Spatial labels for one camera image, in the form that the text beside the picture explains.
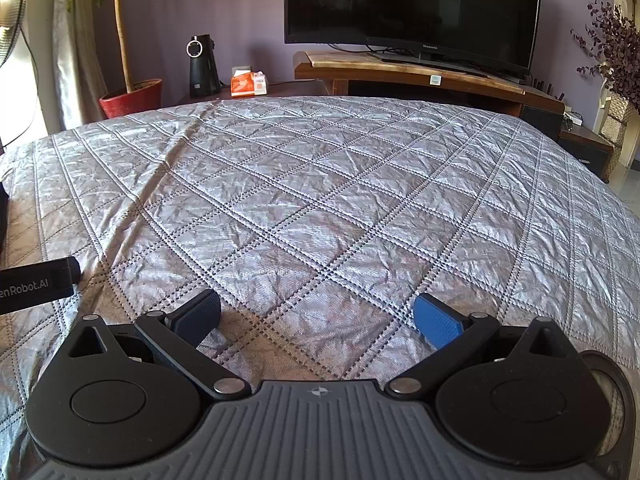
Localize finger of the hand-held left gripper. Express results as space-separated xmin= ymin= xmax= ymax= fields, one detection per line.
xmin=62 ymin=256 xmax=82 ymax=292

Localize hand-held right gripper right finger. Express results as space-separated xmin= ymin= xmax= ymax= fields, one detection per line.
xmin=384 ymin=294 xmax=576 ymax=402

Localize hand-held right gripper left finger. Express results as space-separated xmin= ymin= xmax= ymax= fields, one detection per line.
xmin=67 ymin=289 xmax=253 ymax=402

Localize dark navy garment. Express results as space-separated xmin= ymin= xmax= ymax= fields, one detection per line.
xmin=0 ymin=180 xmax=8 ymax=258

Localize quilted silver bedspread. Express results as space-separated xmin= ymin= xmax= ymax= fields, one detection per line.
xmin=0 ymin=95 xmax=640 ymax=480

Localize red plant pot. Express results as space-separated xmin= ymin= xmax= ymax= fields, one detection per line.
xmin=98 ymin=78 xmax=163 ymax=120

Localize grey magnifying glass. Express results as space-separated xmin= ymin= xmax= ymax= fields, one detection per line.
xmin=580 ymin=351 xmax=637 ymax=466

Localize dark wooden low cabinet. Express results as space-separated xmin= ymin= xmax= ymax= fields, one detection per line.
xmin=177 ymin=80 xmax=616 ymax=183

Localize orange white tissue box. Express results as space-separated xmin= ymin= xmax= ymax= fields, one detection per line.
xmin=230 ymin=71 xmax=268 ymax=97

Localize green potted tree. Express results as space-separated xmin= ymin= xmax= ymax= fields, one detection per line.
xmin=44 ymin=0 xmax=173 ymax=93

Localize black router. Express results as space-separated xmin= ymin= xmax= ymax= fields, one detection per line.
xmin=529 ymin=76 xmax=567 ymax=102

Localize standing fan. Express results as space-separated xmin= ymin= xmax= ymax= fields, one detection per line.
xmin=0 ymin=0 xmax=27 ymax=68

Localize wooden television riser shelf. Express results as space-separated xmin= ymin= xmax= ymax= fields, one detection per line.
xmin=293 ymin=50 xmax=566 ymax=117

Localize wicker vase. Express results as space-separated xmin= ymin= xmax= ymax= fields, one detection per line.
xmin=600 ymin=95 xmax=634 ymax=147

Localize black flat television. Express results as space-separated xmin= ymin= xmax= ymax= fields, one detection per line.
xmin=284 ymin=0 xmax=543 ymax=72

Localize dried purple flowers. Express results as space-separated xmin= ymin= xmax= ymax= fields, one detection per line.
xmin=570 ymin=0 xmax=640 ymax=111

